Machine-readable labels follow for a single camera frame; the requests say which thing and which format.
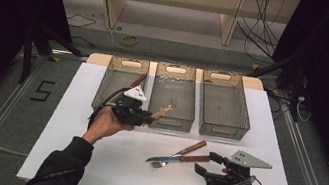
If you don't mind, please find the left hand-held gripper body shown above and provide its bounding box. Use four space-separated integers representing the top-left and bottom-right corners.
109 81 150 127

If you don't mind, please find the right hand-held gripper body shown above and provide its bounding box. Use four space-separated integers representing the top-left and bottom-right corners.
202 145 275 185

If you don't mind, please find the wooden-handled table knife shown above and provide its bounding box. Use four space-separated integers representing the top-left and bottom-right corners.
145 145 212 174

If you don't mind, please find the wooden-handled metal fork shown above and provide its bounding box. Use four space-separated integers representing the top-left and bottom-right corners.
149 132 208 177

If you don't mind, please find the grey translucent plastic bin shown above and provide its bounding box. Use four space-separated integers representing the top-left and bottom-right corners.
89 53 151 128
145 60 204 136
191 68 260 144

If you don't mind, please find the person's left hand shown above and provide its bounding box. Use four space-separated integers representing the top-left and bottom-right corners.
81 103 138 152

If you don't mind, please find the yellow tape roll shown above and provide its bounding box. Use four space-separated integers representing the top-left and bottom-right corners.
119 33 140 48

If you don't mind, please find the black metal stand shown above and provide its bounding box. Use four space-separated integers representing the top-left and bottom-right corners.
16 22 89 94
239 45 310 123

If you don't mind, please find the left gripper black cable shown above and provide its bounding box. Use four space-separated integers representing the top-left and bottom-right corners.
87 82 128 134

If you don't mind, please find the white floor cable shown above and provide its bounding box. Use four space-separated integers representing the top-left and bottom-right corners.
101 25 190 66

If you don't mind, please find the white looped cable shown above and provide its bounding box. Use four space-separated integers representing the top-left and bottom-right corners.
294 95 315 124

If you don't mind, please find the thin black floor cable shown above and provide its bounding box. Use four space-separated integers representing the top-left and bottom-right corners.
65 12 98 32

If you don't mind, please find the light wooden furniture frame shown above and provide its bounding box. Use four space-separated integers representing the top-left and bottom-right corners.
44 0 301 60

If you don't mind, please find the bundle of black cables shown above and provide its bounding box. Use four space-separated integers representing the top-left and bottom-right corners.
230 0 287 66

